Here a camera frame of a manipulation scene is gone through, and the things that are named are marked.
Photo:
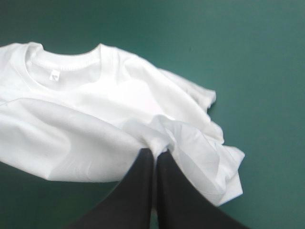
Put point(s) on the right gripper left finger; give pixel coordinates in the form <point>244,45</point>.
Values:
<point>133,190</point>

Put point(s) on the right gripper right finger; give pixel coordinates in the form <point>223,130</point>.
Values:
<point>181,200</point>

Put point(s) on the white T-shirt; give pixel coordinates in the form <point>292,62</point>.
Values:
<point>95,107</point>

